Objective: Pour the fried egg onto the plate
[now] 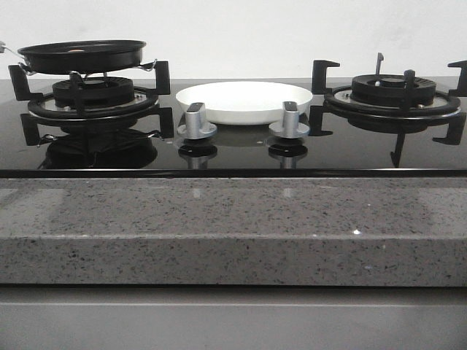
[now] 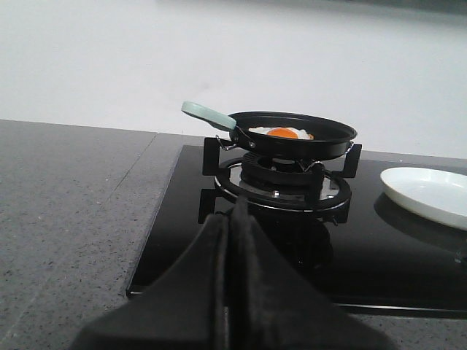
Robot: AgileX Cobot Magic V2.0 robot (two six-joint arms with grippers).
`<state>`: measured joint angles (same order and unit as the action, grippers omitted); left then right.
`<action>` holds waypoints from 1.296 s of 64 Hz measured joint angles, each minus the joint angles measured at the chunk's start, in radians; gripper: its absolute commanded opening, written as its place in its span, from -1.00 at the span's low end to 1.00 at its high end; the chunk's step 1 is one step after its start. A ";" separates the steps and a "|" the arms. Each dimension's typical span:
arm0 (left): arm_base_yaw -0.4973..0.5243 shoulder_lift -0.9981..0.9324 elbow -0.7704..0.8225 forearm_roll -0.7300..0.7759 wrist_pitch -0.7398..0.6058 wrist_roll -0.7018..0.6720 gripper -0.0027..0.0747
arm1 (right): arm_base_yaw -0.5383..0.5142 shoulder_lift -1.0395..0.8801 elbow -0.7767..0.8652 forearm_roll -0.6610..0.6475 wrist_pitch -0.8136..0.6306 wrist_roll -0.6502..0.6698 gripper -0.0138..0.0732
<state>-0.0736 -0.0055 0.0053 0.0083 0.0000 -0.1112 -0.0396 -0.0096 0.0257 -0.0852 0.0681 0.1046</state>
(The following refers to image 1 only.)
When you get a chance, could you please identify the black pan support right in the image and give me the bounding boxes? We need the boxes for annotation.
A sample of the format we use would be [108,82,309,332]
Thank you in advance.
[312,53,466,145]

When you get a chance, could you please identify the silver stove knob right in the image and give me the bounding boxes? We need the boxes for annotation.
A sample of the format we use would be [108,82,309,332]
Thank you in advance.
[269,101,309,139]

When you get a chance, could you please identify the black glass cooktop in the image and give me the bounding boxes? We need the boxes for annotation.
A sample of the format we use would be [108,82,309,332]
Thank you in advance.
[1,79,466,178]

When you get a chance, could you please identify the black pan support left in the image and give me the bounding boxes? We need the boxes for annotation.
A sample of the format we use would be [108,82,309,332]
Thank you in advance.
[9,61,174,146]

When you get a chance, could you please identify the black gas burner right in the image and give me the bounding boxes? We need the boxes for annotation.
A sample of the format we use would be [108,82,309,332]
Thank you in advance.
[350,74,436,107]

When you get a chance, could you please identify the black pan support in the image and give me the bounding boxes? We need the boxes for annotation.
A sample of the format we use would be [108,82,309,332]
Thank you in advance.
[312,53,466,145]
[9,61,174,146]

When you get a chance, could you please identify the wire pan trivet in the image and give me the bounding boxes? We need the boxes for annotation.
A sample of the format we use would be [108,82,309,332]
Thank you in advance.
[18,59,158,76]

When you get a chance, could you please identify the silver stove knob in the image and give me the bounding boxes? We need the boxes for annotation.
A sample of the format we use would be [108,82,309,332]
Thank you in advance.
[177,102,217,140]
[269,101,309,139]

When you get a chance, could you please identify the black gas burner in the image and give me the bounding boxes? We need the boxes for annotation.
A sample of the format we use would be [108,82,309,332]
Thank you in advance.
[53,77,134,109]
[350,74,436,107]

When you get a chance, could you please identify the white plate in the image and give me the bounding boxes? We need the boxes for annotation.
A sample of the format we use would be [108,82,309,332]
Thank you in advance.
[176,81,312,125]

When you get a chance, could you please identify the black gas burner left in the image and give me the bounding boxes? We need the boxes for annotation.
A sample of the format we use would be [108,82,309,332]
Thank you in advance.
[53,77,134,109]

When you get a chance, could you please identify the silver stove knob left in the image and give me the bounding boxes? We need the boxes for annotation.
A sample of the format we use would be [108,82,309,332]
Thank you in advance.
[177,102,217,140]

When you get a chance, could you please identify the black frying pan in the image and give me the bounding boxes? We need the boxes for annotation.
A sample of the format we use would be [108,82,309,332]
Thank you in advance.
[18,39,146,70]

